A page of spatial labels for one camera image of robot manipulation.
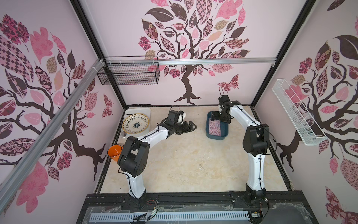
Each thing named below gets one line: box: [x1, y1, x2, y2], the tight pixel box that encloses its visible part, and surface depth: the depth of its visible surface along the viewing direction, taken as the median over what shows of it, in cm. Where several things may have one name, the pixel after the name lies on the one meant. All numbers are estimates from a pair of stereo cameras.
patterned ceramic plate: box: [122, 113, 150, 135], surface depth 109 cm
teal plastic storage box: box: [205, 111, 230, 140], surface depth 102 cm
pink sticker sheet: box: [208, 118, 221, 137], surface depth 106 cm
